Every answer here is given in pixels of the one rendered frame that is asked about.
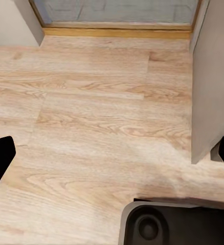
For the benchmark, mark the dishwasher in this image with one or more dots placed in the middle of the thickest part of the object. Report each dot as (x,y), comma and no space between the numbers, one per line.
(214,153)

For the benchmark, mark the fixed window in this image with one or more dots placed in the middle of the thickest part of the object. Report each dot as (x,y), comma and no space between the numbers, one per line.
(165,19)

